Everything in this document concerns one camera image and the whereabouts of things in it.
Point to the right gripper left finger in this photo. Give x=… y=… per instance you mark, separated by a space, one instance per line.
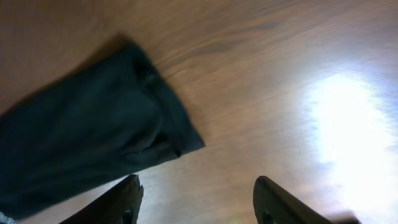
x=119 y=205

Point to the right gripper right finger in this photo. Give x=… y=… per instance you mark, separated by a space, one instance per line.
x=274 y=205

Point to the black t-shirt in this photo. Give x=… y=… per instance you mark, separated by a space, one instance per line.
x=112 y=119

